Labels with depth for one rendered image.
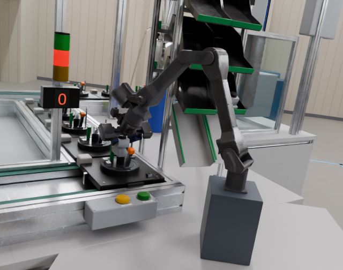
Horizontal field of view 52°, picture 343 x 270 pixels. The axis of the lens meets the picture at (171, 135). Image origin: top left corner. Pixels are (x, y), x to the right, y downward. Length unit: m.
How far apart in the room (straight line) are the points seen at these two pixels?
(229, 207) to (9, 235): 0.59
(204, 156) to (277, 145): 1.28
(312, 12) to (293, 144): 0.93
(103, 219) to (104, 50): 7.88
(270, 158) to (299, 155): 0.32
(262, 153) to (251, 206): 1.52
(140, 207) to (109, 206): 0.10
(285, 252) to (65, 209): 0.67
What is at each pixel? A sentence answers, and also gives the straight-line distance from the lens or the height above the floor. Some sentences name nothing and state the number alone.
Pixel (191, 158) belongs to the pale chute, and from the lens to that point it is 1.34.
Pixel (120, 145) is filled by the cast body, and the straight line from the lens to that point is 1.23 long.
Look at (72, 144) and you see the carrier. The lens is 1.50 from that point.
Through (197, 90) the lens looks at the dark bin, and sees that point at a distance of 1.42.
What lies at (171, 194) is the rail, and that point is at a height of 0.93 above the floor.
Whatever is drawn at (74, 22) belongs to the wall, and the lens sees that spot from 9.00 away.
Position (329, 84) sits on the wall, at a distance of 9.14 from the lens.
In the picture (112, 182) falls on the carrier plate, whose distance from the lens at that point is 1.16.
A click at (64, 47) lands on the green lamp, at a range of 1.21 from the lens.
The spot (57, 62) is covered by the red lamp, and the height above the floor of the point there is 1.32.
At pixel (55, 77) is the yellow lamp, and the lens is 1.23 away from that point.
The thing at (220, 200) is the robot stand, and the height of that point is 1.05.
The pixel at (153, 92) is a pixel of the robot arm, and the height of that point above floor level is 1.28.
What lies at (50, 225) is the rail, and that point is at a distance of 1.07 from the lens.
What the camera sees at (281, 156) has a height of 0.72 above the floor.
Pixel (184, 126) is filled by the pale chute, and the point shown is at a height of 1.11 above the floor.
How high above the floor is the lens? 1.45
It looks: 16 degrees down
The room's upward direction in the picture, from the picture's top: 7 degrees clockwise
